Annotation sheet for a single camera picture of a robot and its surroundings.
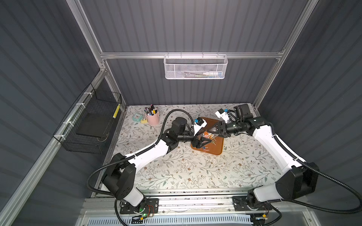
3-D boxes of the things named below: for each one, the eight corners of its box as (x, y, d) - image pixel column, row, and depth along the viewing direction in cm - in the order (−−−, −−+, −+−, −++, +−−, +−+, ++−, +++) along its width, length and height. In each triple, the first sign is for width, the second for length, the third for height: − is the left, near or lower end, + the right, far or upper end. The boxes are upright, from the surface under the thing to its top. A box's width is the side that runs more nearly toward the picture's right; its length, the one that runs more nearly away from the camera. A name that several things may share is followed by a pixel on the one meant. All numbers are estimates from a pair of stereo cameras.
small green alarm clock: (132, 119, 115) (131, 117, 113) (137, 114, 118) (136, 112, 116) (138, 122, 113) (137, 120, 111) (143, 117, 116) (142, 115, 114)
